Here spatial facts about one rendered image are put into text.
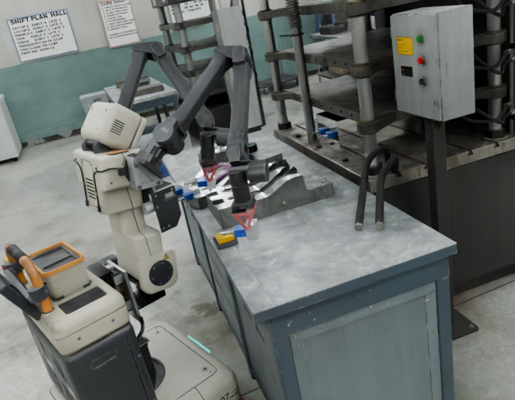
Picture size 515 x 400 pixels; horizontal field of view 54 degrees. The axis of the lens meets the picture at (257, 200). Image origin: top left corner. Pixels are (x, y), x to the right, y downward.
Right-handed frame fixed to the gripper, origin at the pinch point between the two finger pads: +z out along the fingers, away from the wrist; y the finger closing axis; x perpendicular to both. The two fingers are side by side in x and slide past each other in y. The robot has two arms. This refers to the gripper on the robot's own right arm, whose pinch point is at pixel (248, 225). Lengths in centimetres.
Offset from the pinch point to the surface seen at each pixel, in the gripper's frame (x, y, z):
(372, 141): -45, 75, 1
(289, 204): -7.6, 43.4, 12.7
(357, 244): -34.2, 7.9, 15.6
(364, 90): -44, 74, -23
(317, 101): -19, 137, -8
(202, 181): 27, 44, -2
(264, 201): 1.4, 38.8, 8.1
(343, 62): -36, 102, -32
